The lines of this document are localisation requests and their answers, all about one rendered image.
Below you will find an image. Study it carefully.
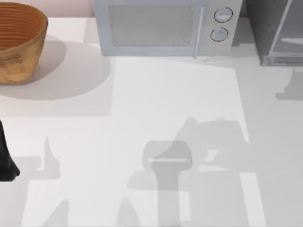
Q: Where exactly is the microwave oven door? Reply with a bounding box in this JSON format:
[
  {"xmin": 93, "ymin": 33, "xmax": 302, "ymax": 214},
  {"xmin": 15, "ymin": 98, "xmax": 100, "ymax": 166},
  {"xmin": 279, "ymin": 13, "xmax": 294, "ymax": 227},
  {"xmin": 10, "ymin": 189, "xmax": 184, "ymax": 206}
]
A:
[{"xmin": 93, "ymin": 0, "xmax": 205, "ymax": 57}]

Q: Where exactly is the microwave knob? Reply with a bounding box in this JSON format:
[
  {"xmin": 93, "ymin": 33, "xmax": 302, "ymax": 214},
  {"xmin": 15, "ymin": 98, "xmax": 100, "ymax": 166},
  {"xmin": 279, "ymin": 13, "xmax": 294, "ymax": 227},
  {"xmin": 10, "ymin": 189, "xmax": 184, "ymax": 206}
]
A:
[
  {"xmin": 214, "ymin": 6, "xmax": 234, "ymax": 23},
  {"xmin": 210, "ymin": 26, "xmax": 229, "ymax": 43}
]

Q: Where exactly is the pale microwave oven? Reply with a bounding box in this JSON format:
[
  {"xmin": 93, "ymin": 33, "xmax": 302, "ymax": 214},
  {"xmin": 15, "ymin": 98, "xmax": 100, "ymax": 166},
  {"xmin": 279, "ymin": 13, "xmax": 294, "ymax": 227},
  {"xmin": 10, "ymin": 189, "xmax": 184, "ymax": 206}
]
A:
[{"xmin": 92, "ymin": 0, "xmax": 244, "ymax": 59}]

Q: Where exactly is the grey cabinet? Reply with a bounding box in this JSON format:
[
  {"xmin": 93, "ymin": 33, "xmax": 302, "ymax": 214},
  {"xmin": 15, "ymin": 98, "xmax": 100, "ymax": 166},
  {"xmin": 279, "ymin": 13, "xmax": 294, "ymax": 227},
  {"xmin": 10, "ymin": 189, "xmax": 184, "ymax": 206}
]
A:
[{"xmin": 245, "ymin": 0, "xmax": 303, "ymax": 67}]

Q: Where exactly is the brown woven basket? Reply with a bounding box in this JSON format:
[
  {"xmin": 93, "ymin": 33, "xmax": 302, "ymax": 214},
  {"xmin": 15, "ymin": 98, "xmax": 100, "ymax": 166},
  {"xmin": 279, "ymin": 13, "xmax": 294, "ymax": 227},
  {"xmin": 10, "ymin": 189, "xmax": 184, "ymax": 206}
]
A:
[{"xmin": 0, "ymin": 1, "xmax": 49, "ymax": 85}]

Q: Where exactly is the microwave door handle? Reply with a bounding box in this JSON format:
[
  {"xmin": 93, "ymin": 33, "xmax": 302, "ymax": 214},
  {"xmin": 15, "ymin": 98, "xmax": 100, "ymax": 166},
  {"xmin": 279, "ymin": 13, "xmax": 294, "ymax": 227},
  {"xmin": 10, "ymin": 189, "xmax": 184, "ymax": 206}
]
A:
[{"xmin": 194, "ymin": 6, "xmax": 205, "ymax": 60}]

